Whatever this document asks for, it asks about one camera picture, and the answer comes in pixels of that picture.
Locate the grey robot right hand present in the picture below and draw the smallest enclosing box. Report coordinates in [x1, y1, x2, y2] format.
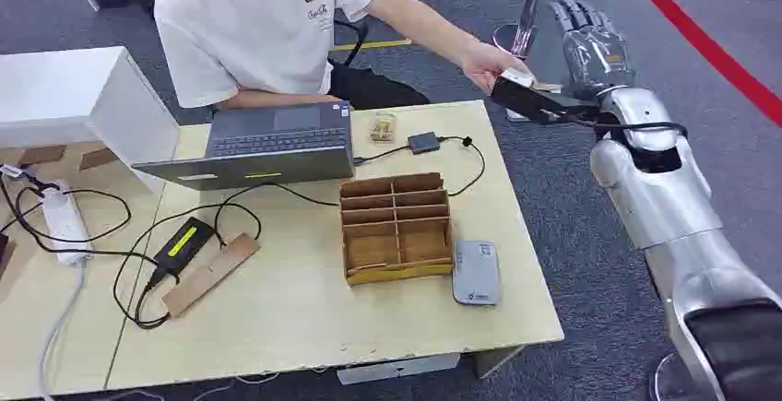
[548, 0, 637, 99]

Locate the person's left hand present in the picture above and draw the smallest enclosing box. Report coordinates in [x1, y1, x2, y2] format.
[457, 41, 534, 95]

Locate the white card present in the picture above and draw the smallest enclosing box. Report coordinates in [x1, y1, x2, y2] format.
[499, 67, 538, 89]

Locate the dark usb hub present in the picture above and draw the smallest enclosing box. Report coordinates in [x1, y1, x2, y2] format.
[407, 132, 443, 156]

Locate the red floor tape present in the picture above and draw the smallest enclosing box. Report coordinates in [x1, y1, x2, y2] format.
[615, 0, 782, 129]

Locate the yellow floor tape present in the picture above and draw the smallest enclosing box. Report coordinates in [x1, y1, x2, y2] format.
[331, 38, 413, 53]

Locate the small wooden piece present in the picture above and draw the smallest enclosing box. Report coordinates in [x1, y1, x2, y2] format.
[369, 112, 399, 144]

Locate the wooden card box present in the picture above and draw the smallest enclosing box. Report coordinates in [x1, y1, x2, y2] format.
[338, 171, 455, 287]

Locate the person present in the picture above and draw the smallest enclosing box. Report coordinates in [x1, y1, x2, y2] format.
[152, 0, 534, 112]

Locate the grey laptop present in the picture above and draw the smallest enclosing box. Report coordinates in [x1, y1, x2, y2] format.
[131, 100, 357, 193]

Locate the long wooden strip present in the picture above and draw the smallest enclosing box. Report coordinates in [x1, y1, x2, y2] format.
[160, 232, 262, 319]

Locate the black power adapter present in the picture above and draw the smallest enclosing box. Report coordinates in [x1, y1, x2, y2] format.
[151, 217, 216, 279]

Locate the brown cardboard piece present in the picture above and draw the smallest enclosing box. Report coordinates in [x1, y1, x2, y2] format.
[78, 147, 121, 171]
[18, 144, 67, 168]

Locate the large white box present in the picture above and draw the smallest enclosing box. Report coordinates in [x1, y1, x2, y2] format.
[0, 46, 180, 195]

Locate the white power strip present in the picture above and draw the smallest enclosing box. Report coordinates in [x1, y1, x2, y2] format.
[39, 179, 94, 267]

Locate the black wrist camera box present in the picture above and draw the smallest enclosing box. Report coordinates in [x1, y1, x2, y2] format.
[490, 77, 601, 126]

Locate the metal stanchion post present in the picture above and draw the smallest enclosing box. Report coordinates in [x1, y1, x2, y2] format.
[492, 0, 553, 59]

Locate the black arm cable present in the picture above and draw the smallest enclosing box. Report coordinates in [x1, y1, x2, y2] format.
[571, 112, 690, 142]

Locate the black hub cable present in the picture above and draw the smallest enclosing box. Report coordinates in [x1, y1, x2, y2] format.
[352, 135, 488, 198]

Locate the black laptop power cable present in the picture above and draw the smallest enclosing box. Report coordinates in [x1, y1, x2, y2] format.
[212, 182, 341, 248]

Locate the grey desk bracket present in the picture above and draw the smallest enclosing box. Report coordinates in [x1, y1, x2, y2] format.
[336, 352, 462, 386]

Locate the metal floor ring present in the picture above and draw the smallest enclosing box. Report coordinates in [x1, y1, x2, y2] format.
[648, 351, 694, 401]

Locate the black mains cable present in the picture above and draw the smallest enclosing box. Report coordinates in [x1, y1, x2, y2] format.
[112, 202, 229, 331]

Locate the black plug cable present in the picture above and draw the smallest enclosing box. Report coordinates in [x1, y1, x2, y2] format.
[0, 169, 161, 265]

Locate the white power strip cable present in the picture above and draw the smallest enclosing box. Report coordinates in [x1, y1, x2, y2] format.
[37, 257, 88, 401]

